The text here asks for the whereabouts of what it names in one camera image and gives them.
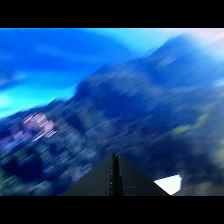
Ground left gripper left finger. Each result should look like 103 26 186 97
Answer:
63 153 117 197

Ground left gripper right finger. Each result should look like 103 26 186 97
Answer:
115 153 170 197

